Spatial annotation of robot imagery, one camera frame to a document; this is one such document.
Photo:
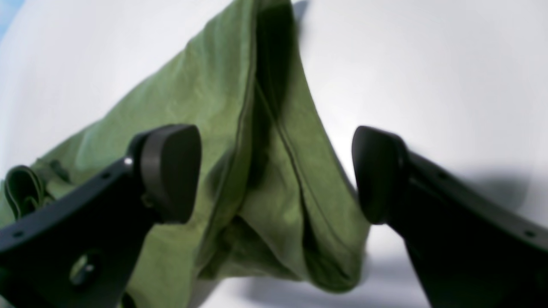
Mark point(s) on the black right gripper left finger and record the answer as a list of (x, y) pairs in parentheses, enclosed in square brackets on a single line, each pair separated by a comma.
[(80, 251)]

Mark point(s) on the green T-shirt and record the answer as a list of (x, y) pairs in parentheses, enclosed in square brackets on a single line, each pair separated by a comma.
[(272, 197)]

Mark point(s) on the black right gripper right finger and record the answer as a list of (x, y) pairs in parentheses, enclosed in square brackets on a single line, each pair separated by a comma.
[(466, 251)]

